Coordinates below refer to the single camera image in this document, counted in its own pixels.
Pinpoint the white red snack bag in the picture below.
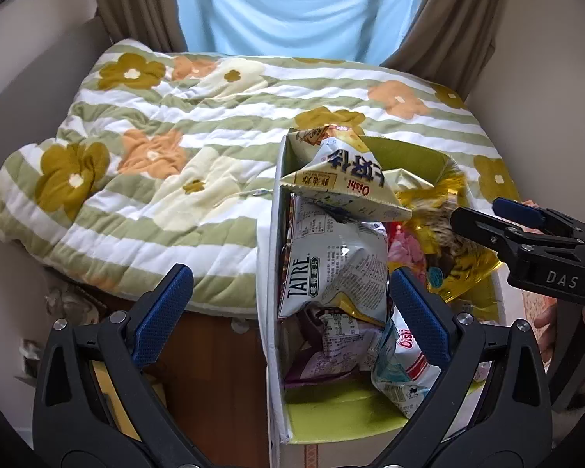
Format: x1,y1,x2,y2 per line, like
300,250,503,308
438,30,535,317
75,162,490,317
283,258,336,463
370,307,444,420

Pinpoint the green-lined cardboard box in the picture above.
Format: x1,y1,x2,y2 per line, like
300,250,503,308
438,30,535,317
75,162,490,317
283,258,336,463
256,131,508,468

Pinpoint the green striped floral blanket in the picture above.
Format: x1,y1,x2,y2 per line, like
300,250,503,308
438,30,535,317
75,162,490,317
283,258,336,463
0,39,522,313

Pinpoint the light blue sheer curtain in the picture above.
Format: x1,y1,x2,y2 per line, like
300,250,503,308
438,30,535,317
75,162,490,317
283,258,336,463
170,0,427,66

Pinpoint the silver yellow snack bag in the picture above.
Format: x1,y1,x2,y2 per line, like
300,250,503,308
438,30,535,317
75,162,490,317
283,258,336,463
278,195,391,327

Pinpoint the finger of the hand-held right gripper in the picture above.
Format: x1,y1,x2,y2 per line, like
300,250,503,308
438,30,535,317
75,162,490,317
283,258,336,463
492,197,585,243
451,207,566,260

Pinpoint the yellow flat item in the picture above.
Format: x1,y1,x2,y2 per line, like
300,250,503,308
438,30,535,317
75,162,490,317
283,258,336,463
90,361,167,440

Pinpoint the orange yellow snack bag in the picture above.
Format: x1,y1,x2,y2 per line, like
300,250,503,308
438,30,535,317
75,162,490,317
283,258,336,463
287,124,366,157

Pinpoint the purple snack bag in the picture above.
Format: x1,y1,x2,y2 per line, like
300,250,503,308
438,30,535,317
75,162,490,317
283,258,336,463
285,309,383,391

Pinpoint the crumpled clear plastic wrapper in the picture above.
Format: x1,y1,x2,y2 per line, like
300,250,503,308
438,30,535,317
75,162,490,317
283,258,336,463
44,285,108,325

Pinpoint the small grey box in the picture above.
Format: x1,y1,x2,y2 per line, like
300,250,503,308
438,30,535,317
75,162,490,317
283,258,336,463
19,339,43,378

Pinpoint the brown curtain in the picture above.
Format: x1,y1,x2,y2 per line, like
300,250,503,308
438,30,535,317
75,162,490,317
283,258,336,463
88,0,186,54
385,0,512,98

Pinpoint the cream yellow snack bag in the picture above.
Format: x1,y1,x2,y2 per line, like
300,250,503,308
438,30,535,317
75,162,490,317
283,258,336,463
280,136,413,222

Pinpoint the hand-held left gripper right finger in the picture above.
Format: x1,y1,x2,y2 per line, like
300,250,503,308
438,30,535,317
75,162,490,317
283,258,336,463
370,266,554,468

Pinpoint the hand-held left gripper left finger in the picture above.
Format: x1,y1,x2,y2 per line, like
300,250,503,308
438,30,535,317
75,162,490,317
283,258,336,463
32,263,210,468

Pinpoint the gold foil snack bag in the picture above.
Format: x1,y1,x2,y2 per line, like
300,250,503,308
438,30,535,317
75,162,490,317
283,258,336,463
395,156,504,303

